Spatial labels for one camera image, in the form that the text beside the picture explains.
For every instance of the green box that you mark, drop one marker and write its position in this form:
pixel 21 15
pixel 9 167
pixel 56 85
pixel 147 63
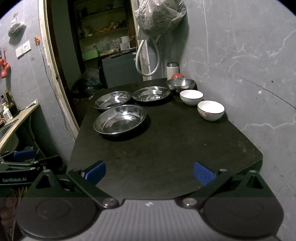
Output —
pixel 90 55

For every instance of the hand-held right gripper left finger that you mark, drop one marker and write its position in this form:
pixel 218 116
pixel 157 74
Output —
pixel 96 172

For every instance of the black plastic bag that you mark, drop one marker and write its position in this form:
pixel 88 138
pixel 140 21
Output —
pixel 87 83

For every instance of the person's left hand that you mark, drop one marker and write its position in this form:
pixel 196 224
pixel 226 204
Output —
pixel 9 204

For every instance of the red plastic bag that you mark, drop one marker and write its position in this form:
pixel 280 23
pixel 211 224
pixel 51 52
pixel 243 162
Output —
pixel 5 69

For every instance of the stainless steel plate with sticker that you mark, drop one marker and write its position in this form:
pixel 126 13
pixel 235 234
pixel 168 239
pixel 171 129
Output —
pixel 151 93

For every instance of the stainless steel bowl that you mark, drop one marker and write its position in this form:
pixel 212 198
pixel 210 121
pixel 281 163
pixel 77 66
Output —
pixel 180 84

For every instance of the wooden shelf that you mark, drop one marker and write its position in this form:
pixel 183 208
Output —
pixel 104 30

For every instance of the white door frame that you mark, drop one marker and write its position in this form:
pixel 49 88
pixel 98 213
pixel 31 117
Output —
pixel 49 58

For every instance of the dark glass bottle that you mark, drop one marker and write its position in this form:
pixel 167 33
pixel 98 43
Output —
pixel 11 103

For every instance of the steel sink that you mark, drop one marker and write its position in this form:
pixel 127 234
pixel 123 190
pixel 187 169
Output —
pixel 7 134

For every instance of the white bowl with red rim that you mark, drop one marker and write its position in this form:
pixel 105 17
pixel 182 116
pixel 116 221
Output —
pixel 211 110

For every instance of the wooden counter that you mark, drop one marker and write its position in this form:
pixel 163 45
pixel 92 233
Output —
pixel 25 113

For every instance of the red ball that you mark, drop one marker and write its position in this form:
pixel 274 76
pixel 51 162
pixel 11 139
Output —
pixel 177 75

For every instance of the small white bottle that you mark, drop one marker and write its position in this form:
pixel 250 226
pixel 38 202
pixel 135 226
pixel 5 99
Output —
pixel 7 114

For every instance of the grey hanging bag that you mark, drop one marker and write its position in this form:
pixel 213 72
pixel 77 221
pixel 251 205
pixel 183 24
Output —
pixel 16 29

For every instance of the white thermos cup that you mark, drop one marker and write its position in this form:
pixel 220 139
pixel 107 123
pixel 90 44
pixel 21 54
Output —
pixel 172 70

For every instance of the white wall switch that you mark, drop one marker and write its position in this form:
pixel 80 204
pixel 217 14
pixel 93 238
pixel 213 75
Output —
pixel 23 49

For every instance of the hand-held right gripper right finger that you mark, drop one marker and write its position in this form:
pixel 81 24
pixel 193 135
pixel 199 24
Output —
pixel 203 173

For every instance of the plastic bag of greens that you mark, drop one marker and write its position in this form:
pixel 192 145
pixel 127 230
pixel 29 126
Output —
pixel 159 18

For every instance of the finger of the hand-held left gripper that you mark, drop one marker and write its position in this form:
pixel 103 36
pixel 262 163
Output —
pixel 23 154
pixel 50 162

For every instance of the grey cabinet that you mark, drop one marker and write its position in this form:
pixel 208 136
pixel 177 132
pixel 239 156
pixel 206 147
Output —
pixel 120 71

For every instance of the white ceramic bowl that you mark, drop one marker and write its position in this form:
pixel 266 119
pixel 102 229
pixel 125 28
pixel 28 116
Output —
pixel 191 97

